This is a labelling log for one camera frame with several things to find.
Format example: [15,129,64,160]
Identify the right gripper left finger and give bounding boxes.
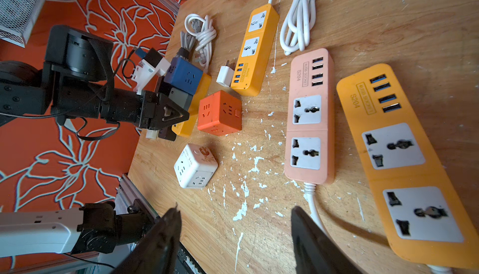
[112,207,182,274]

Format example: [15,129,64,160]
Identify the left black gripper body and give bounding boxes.
[100,47,190,142]

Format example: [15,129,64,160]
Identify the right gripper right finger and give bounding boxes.
[291,206,361,274]

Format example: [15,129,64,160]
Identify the yellow strip with teal plug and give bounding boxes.
[172,73,212,137]

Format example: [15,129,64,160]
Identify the blue cube plug adapter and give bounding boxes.
[164,57,203,95]

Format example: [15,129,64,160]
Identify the red cube plug adapter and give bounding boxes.
[197,90,242,136]

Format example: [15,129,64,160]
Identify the white cube plug adapter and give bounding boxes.
[174,144,218,189]

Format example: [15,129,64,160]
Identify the small white usb charger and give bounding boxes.
[216,60,236,88]

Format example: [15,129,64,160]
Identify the white grey cables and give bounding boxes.
[179,13,218,73]

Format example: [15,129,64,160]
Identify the yellow power strip white cable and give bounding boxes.
[230,0,321,97]

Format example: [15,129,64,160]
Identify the yellow strip with pink plug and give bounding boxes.
[337,63,479,269]

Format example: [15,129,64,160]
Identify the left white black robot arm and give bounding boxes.
[1,25,189,257]

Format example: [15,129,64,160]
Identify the white wire mesh basket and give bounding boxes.
[1,0,46,48]

